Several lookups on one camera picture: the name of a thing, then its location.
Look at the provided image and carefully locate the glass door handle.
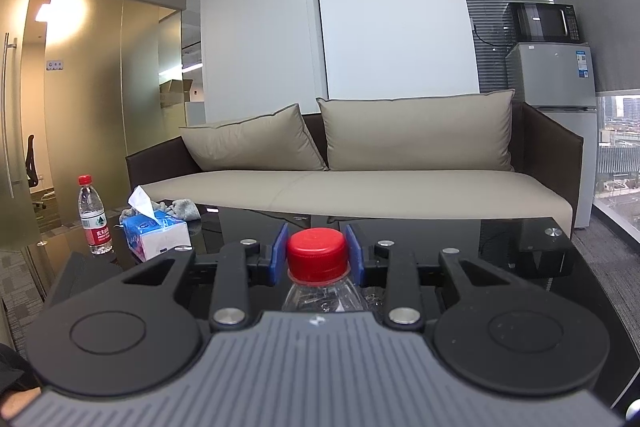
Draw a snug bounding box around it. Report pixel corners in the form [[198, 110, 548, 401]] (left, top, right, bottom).
[[1, 32, 19, 198]]

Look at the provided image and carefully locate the clear bottle with red cap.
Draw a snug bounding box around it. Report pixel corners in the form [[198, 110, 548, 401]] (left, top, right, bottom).
[[280, 228, 372, 314]]

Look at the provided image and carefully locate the beige and brown sofa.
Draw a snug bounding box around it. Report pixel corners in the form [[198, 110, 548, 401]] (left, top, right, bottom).
[[125, 102, 585, 239]]

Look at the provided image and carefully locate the small beige cushion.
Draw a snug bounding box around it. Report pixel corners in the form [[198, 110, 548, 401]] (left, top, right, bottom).
[[179, 103, 329, 172]]

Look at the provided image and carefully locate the red label water bottle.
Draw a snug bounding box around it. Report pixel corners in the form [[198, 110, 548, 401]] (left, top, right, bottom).
[[77, 175, 114, 255]]

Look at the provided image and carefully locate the cardboard box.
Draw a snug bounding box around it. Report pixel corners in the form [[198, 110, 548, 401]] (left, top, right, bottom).
[[159, 79, 194, 108]]

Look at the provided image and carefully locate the black microwave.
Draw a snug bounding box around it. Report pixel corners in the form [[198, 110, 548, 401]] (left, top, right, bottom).
[[502, 2, 585, 43]]

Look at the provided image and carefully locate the silver refrigerator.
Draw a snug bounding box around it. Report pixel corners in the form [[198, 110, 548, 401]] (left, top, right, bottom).
[[505, 42, 598, 230]]

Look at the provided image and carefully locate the grey cloth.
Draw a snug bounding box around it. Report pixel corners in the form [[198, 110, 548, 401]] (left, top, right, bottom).
[[159, 199, 202, 222]]

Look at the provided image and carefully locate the large beige cushion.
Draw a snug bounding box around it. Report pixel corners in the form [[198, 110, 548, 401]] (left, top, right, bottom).
[[316, 89, 516, 172]]

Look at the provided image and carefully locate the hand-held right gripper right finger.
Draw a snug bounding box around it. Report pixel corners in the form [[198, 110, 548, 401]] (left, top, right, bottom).
[[345, 222, 518, 333]]

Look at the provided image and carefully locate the black glass coffee table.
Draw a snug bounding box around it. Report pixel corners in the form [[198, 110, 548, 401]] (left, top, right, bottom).
[[25, 202, 640, 425]]

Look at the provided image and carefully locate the blue tissue pack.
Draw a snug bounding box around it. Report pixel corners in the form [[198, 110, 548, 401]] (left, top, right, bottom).
[[121, 186, 193, 262]]

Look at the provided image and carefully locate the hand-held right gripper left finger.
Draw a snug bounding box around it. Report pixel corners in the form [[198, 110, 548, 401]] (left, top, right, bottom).
[[121, 222, 291, 333]]

